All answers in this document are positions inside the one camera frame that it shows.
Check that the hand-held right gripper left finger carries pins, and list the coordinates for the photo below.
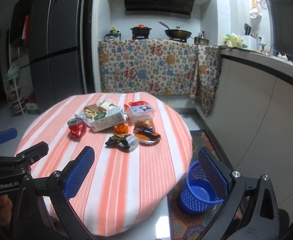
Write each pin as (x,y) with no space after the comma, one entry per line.
(79,175)

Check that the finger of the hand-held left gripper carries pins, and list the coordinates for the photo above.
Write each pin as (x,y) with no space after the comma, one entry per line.
(6,133)
(34,152)

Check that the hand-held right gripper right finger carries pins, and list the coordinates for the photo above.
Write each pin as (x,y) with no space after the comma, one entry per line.
(211,170)

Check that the blue plastic mesh basket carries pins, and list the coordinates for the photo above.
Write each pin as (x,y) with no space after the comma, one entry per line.
(201,195)

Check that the crushed red soda can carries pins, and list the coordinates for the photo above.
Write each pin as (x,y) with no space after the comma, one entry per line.
(77,128)

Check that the black silver snack bag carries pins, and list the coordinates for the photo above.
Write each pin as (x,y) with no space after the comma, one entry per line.
(122,142)

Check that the white green paper carton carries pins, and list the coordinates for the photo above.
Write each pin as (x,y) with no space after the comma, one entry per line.
(106,121)

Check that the orange white snack wrapper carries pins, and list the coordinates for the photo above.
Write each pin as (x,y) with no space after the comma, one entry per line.
(121,129)

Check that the green yellow snack bag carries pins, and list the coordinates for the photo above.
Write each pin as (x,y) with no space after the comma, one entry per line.
(92,110)

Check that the black orange snack bag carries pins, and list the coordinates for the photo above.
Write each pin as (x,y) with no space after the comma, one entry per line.
(145,132)

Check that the white tissue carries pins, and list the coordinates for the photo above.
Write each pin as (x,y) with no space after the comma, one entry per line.
(106,103)

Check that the clear plastic lidded box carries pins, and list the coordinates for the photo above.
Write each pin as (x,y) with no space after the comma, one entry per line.
(139,113)

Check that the red plastic wrapper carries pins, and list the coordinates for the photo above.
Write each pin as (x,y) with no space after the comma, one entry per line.
(137,103)

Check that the white storage rack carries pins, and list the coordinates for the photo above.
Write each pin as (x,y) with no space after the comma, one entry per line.
(14,100)

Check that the orange white striped tablecloth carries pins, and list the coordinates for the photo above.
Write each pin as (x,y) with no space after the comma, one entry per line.
(126,180)

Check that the colourful hexagon pattern rug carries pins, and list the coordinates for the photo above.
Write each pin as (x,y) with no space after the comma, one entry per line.
(181,222)

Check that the narrow printed cream cloth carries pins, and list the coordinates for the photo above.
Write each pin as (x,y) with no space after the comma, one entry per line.
(207,80)

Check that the dark grey refrigerator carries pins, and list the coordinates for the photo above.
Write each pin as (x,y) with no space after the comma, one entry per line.
(56,55)

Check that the large printed cream cloth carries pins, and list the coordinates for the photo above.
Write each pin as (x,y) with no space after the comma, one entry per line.
(141,67)

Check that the steel cooking pot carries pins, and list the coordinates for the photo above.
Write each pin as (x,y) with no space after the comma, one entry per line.
(202,40)

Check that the yellow green plastic container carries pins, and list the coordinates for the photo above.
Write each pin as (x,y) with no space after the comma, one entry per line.
(232,40)

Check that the white knife holder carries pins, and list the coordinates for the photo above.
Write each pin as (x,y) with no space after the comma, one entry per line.
(249,41)

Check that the black wok with lid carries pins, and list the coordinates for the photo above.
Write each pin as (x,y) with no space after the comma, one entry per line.
(177,33)

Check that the seasoning bottles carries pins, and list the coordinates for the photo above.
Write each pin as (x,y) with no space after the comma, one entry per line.
(112,31)

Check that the black clay pot orange lid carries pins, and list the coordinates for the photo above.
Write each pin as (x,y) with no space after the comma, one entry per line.
(141,31)

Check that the dark window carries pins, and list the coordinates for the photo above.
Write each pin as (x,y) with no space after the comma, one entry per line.
(289,30)

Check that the yellow hanging bag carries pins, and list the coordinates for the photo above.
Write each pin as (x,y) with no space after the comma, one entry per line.
(254,6)

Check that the black range hood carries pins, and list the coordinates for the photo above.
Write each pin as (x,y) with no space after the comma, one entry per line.
(159,3)

